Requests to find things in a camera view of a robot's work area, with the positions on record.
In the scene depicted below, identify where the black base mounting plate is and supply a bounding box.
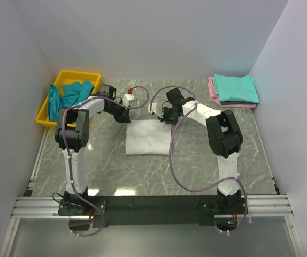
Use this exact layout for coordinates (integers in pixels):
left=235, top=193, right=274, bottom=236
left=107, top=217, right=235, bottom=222
left=58, top=195, right=247, bottom=227

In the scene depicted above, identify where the pink folded t shirt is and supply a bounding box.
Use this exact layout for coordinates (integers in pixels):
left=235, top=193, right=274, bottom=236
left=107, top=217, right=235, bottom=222
left=208, top=77, right=257, bottom=109

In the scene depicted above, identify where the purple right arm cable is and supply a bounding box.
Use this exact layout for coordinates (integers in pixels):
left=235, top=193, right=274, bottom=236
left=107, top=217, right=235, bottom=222
left=149, top=85, right=250, bottom=234

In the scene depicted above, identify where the turquoise folded t shirt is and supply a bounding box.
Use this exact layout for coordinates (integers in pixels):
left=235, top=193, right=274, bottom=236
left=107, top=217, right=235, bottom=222
left=212, top=74, right=260, bottom=104

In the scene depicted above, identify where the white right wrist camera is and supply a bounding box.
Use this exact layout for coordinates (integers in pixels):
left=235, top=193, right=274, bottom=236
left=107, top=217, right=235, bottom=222
left=148, top=102, right=158, bottom=115

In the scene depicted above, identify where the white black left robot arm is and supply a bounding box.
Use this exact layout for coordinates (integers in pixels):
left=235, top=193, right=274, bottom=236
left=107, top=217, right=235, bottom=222
left=55, top=85, right=135, bottom=215

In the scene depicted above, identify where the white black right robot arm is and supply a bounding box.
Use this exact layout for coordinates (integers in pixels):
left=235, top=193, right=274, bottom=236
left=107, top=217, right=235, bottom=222
left=149, top=86, right=244, bottom=214

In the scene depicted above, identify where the aluminium rail frame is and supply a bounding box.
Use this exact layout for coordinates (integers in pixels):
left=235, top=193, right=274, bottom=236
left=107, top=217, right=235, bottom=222
left=11, top=156, right=305, bottom=256

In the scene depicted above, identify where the white t shirt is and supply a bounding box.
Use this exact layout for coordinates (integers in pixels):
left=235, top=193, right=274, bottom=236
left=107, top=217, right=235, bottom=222
left=125, top=119, right=172, bottom=155

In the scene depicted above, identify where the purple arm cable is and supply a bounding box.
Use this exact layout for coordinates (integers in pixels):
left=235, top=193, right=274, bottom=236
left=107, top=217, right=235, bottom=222
left=62, top=86, right=150, bottom=238
left=149, top=85, right=250, bottom=234

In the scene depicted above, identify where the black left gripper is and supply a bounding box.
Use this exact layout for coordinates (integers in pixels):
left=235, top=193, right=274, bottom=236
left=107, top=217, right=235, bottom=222
left=105, top=100, right=131, bottom=124

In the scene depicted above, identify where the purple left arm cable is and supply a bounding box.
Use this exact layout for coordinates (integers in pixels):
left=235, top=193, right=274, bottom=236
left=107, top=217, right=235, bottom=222
left=62, top=86, right=150, bottom=238

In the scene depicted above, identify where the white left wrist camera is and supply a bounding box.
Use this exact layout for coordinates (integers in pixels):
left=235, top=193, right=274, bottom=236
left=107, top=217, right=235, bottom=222
left=122, top=88, right=136, bottom=107

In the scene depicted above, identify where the teal crumpled t shirt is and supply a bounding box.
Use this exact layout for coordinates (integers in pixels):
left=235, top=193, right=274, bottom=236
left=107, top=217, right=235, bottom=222
left=47, top=81, right=94, bottom=122

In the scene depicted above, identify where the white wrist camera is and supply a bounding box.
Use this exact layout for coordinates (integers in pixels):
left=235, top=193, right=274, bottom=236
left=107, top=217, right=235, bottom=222
left=122, top=88, right=136, bottom=107
left=148, top=102, right=158, bottom=115

